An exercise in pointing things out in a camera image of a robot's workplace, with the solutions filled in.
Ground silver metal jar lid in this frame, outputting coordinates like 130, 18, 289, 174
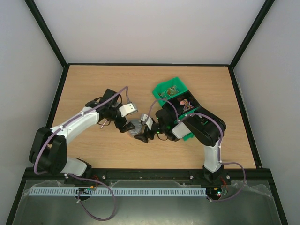
130, 119, 143, 133

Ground green candy bin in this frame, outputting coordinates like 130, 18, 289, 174
152, 77, 188, 100
172, 106, 211, 141

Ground black candy bin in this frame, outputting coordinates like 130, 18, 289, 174
162, 91, 201, 117

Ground clear glass jar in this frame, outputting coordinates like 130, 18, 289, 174
128, 131, 139, 136

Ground silver metal scoop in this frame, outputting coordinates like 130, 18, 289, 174
99, 120, 111, 129

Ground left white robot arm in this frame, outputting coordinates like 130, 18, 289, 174
29, 89, 137, 176

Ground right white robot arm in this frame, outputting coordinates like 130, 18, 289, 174
134, 106, 226, 184

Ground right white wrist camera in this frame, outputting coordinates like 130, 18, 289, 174
140, 113, 154, 130

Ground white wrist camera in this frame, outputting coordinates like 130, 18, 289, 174
118, 103, 138, 117
140, 113, 154, 130

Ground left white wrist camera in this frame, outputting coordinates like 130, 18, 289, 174
118, 103, 138, 117

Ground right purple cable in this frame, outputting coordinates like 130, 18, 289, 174
149, 98, 246, 203

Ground light blue cable duct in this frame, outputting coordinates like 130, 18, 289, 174
29, 187, 207, 197

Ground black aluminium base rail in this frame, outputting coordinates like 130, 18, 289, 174
22, 167, 274, 186

